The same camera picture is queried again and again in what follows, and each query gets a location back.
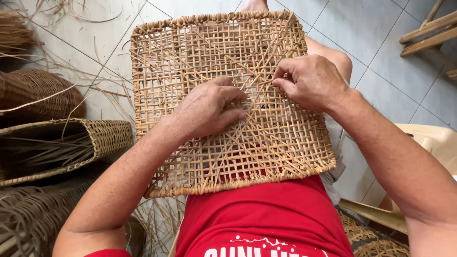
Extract grey shorts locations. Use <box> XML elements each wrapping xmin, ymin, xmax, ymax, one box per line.
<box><xmin>319</xmin><ymin>114</ymin><xmax>346</xmax><ymax>206</ymax></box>

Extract round dark wicker basket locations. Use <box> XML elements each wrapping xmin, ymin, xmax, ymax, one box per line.
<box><xmin>0</xmin><ymin>69</ymin><xmax>86</xmax><ymax>124</ymax></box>

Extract beige plastic chair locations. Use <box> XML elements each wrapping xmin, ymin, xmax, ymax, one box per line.
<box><xmin>338</xmin><ymin>123</ymin><xmax>457</xmax><ymax>235</ymax></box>

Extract rectangular woven rattan basket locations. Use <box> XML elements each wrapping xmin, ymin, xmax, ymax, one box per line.
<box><xmin>0</xmin><ymin>119</ymin><xmax>134</xmax><ymax>188</ymax></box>

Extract square woven rattan panel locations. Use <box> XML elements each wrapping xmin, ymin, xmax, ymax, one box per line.
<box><xmin>130</xmin><ymin>10</ymin><xmax>337</xmax><ymax>198</ymax></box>

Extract unfinished woven rattan basket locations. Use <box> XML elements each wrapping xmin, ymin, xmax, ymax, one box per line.
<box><xmin>0</xmin><ymin>168</ymin><xmax>108</xmax><ymax>257</ymax></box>

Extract woven cane seat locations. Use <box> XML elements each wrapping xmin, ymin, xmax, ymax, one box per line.
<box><xmin>337</xmin><ymin>211</ymin><xmax>410</xmax><ymax>257</ymax></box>

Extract person's right hand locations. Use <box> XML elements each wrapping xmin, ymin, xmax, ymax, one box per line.
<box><xmin>272</xmin><ymin>54</ymin><xmax>352</xmax><ymax>114</ymax></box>

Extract person's left hand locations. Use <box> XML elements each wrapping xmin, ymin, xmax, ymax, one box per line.
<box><xmin>171</xmin><ymin>76</ymin><xmax>248</xmax><ymax>141</ymax></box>

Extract wooden frame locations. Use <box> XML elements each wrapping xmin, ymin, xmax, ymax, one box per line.
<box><xmin>399</xmin><ymin>0</ymin><xmax>457</xmax><ymax>80</ymax></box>

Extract red printed shirt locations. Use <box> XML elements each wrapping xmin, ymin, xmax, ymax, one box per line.
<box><xmin>84</xmin><ymin>175</ymin><xmax>355</xmax><ymax>257</ymax></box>

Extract loose rattan strips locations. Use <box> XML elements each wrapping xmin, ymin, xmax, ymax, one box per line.
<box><xmin>7</xmin><ymin>0</ymin><xmax>143</xmax><ymax>125</ymax></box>

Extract bundle of rattan strips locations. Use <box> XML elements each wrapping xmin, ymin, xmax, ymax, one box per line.
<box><xmin>0</xmin><ymin>10</ymin><xmax>36</xmax><ymax>54</ymax></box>

